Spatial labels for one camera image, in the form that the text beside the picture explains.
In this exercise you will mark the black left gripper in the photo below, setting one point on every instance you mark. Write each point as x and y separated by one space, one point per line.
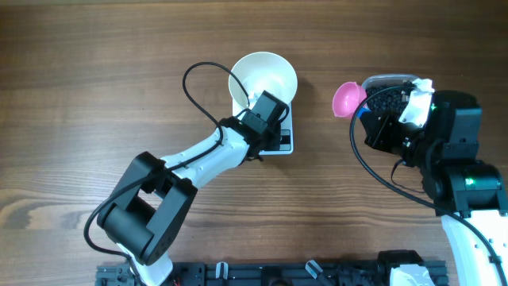
274 141

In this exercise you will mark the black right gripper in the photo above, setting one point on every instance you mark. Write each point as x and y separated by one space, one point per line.
377 135

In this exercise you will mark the pink scoop blue handle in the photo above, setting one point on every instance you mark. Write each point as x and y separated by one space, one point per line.
347 98

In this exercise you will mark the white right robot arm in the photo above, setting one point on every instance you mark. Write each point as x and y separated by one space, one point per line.
467 194

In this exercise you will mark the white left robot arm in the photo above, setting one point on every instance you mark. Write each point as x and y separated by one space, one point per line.
146 209

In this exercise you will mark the white digital kitchen scale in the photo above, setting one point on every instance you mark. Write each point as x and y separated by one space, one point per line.
285 135

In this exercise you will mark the white bowl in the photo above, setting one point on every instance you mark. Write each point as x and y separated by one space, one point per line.
263 71

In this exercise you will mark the clear container of black beans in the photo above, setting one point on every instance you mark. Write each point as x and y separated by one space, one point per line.
391 93

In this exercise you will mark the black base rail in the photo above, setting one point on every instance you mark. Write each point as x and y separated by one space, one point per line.
201 274

